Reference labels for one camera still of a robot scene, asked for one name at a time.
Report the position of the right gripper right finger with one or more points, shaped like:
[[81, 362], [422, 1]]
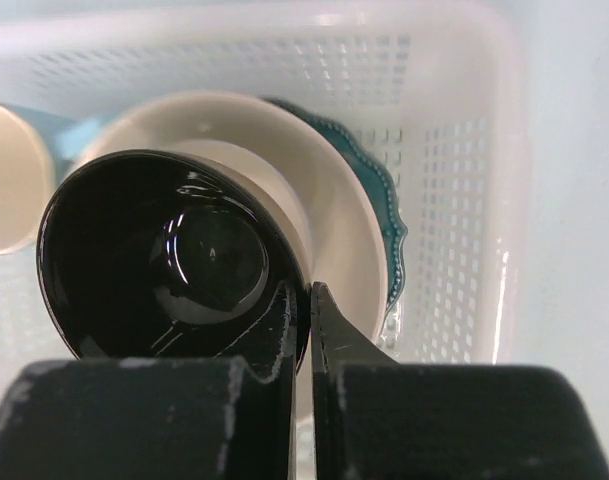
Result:
[[379, 419]]

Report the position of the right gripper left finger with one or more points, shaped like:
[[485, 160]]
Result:
[[220, 418]]

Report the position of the large cream bowl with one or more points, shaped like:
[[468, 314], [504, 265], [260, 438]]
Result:
[[349, 253]]

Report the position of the black glossy bowl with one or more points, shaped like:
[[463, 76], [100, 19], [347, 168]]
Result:
[[149, 253]]

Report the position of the teal glass plate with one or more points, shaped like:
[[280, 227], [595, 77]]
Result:
[[377, 183]]

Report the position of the medium white bowl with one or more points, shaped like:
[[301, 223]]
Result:
[[266, 184]]

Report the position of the white plastic bin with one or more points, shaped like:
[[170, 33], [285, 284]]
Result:
[[433, 89]]

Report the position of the light blue mug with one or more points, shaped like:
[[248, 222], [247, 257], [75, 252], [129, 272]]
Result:
[[33, 145]]

